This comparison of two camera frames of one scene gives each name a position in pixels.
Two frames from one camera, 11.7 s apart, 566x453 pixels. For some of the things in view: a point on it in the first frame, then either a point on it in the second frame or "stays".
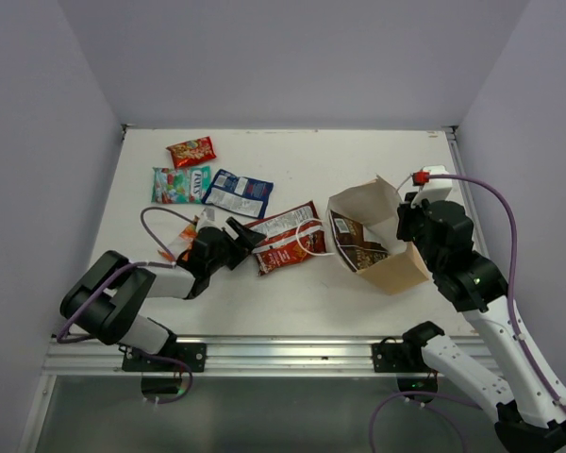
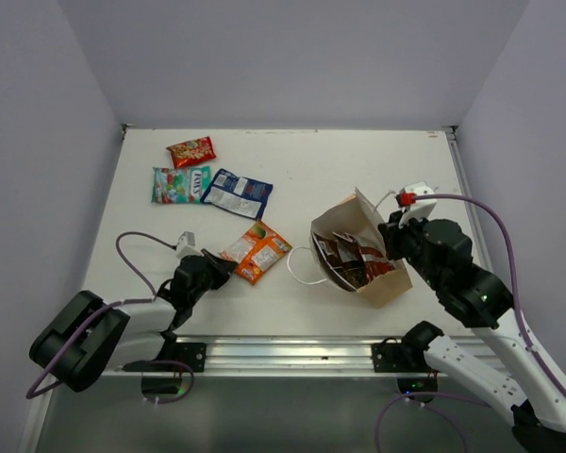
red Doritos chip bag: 290,237 → 374,261
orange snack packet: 185,240 → 256,252
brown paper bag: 365,221 → 355,216
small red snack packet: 191,152 stays
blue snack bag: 226,190 stays
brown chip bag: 349,235 → 342,258
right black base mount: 406,360 stays
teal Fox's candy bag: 184,185 stays
